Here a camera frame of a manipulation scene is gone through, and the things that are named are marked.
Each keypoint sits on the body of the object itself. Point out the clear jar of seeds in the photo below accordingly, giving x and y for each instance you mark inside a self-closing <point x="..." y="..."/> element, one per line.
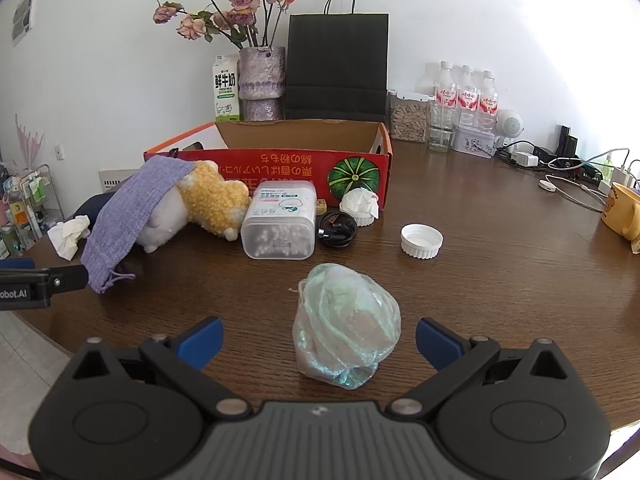
<point x="409" y="115"/>

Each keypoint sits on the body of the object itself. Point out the water bottle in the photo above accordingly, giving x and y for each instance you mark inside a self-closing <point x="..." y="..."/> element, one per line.
<point x="445" y="97"/>
<point x="488" y="102"/>
<point x="467" y="97"/>

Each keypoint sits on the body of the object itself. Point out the white green milk carton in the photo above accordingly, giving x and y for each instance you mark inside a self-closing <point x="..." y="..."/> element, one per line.
<point x="226" y="88"/>

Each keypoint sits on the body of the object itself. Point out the water bottle left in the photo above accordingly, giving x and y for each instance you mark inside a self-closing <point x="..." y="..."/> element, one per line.
<point x="445" y="97"/>

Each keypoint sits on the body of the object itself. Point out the red orange cardboard box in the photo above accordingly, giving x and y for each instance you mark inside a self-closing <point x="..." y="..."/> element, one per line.
<point x="334" y="155"/>

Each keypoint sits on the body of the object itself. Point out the iridescent plastic bag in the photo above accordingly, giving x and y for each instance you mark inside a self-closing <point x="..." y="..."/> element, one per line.
<point x="345" y="325"/>

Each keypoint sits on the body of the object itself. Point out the water bottle middle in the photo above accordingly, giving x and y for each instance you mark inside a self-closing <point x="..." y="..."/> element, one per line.
<point x="467" y="97"/>

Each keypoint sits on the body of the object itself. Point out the white round speaker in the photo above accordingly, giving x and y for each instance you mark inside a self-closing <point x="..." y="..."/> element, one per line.
<point x="509" y="124"/>

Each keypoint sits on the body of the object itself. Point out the white power adapter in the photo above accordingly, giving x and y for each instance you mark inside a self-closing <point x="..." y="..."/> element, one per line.
<point x="525" y="160"/>

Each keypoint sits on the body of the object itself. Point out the purple textured vase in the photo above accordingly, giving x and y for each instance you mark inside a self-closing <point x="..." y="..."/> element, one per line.
<point x="262" y="83"/>

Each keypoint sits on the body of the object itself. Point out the yellow mug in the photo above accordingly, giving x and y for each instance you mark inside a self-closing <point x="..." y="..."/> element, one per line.
<point x="622" y="212"/>

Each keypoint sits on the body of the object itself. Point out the crumpled white tissue on lid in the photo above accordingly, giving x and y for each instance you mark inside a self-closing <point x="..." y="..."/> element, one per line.
<point x="362" y="205"/>

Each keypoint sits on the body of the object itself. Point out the white tissue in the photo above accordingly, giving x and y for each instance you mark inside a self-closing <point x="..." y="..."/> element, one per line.
<point x="362" y="205"/>
<point x="65" y="236"/>

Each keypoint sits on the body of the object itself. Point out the metal wire shelf rack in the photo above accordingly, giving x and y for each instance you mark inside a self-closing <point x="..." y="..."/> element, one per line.
<point x="34" y="207"/>

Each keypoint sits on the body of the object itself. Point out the clear glass cup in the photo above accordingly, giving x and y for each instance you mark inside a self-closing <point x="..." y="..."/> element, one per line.
<point x="441" y="135"/>

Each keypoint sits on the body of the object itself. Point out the large white bottle cap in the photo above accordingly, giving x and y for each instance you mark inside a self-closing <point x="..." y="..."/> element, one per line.
<point x="420" y="241"/>

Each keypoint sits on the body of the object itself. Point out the black paper shopping bag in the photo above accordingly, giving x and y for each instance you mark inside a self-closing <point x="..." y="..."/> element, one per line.
<point x="337" y="66"/>

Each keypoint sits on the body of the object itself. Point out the water bottle right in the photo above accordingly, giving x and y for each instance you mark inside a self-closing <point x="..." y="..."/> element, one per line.
<point x="488" y="102"/>

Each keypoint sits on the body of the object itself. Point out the purple fabric pouch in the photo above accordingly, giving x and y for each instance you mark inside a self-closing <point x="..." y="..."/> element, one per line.
<point x="123" y="217"/>

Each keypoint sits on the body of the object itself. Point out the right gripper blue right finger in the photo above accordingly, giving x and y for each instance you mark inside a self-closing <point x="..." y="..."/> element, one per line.
<point x="438" y="344"/>

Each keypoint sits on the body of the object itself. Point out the yellow white plush alpaca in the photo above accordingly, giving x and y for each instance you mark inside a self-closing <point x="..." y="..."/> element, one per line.
<point x="203" y="197"/>

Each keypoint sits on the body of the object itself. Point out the dried pink roses bouquet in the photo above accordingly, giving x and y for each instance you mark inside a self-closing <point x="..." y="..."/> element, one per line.
<point x="245" y="23"/>

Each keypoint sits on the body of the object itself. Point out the black charger block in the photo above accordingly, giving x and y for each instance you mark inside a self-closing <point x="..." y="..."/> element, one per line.
<point x="567" y="144"/>

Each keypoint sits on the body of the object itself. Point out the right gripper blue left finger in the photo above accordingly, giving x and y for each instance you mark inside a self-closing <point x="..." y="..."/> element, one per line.
<point x="199" y="345"/>

